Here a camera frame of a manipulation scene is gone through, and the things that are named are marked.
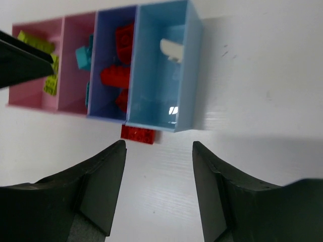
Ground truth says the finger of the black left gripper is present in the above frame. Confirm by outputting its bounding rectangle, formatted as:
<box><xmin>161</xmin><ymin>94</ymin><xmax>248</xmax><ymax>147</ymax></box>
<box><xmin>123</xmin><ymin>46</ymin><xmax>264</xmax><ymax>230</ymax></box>
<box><xmin>1</xmin><ymin>31</ymin><xmax>54</xmax><ymax>88</ymax></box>

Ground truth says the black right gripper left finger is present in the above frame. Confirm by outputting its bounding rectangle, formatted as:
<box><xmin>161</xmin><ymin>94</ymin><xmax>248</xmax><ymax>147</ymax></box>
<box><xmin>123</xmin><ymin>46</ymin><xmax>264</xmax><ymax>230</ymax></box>
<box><xmin>1</xmin><ymin>140</ymin><xmax>126</xmax><ymax>241</ymax></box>

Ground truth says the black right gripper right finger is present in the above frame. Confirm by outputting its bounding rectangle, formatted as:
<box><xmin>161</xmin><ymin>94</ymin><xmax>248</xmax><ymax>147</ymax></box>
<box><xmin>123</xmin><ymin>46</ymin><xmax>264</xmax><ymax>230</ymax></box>
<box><xmin>192</xmin><ymin>141</ymin><xmax>322</xmax><ymax>241</ymax></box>

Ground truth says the yellow-green lego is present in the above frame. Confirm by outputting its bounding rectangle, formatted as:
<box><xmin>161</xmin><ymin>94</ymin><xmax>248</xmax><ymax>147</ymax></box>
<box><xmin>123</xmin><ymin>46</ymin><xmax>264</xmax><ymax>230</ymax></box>
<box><xmin>17</xmin><ymin>30</ymin><xmax>55</xmax><ymax>54</ymax></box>

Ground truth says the green lego from multicolour stack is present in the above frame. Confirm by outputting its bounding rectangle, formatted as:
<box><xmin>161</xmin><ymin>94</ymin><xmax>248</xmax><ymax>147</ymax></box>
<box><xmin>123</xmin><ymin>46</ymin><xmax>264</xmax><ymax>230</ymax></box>
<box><xmin>50</xmin><ymin>53</ymin><xmax>59</xmax><ymax>75</ymax></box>

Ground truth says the long green lego brick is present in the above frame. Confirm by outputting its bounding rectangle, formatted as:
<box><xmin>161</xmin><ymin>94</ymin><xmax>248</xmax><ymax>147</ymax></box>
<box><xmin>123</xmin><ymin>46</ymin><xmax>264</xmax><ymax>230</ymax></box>
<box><xmin>43</xmin><ymin>75</ymin><xmax>58</xmax><ymax>96</ymax></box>

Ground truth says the small cyan lego brick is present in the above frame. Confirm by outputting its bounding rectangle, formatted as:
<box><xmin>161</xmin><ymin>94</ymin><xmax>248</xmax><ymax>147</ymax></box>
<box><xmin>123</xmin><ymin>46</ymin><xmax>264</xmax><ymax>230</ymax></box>
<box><xmin>75</xmin><ymin>34</ymin><xmax>93</xmax><ymax>71</ymax></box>

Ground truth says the wide red lego brick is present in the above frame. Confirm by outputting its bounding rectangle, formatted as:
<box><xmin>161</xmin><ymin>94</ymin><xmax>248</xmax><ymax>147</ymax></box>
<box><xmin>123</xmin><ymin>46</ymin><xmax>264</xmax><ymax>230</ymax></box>
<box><xmin>121</xmin><ymin>125</ymin><xmax>155</xmax><ymax>145</ymax></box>

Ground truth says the curved red lego brick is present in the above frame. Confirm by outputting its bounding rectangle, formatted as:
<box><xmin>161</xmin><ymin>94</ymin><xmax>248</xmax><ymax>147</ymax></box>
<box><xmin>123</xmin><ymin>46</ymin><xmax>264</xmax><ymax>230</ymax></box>
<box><xmin>116</xmin><ymin>22</ymin><xmax>134</xmax><ymax>65</ymax></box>

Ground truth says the small red lego brick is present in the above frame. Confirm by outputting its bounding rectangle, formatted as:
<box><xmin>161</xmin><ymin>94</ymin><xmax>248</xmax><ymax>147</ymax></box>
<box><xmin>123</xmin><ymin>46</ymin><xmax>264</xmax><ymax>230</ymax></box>
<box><xmin>115</xmin><ymin>89</ymin><xmax>129</xmax><ymax>113</ymax></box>

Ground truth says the grey white lego piece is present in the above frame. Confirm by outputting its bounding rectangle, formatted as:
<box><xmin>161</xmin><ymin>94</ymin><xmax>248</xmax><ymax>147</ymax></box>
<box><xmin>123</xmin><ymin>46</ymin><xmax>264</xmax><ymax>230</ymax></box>
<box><xmin>160</xmin><ymin>38</ymin><xmax>184</xmax><ymax>64</ymax></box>

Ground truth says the green red cyan lego stack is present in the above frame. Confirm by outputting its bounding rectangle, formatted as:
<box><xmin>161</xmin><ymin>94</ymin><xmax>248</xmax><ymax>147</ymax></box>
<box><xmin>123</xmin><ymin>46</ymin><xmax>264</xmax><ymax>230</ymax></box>
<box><xmin>100</xmin><ymin>65</ymin><xmax>131</xmax><ymax>89</ymax></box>

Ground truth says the large pink container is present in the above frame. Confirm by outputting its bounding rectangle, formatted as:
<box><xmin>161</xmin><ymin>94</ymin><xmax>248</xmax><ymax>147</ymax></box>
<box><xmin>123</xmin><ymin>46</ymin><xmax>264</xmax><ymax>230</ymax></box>
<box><xmin>8</xmin><ymin>17</ymin><xmax>63</xmax><ymax>112</ymax></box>

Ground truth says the narrow pink container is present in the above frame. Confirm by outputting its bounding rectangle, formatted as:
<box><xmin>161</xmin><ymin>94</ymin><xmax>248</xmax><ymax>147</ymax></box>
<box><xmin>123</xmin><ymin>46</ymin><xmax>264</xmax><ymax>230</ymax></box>
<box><xmin>58</xmin><ymin>12</ymin><xmax>96</xmax><ymax>116</ymax></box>

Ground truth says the dark blue container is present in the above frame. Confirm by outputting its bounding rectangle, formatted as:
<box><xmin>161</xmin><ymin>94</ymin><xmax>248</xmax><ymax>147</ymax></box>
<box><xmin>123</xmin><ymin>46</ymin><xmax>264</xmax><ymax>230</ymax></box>
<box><xmin>88</xmin><ymin>6</ymin><xmax>137</xmax><ymax>123</ymax></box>

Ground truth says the light blue container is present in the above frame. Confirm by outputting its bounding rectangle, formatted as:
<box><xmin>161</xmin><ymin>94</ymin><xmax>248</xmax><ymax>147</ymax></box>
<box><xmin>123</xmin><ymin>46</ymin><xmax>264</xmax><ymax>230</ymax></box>
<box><xmin>126</xmin><ymin>1</ymin><xmax>203</xmax><ymax>132</ymax></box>

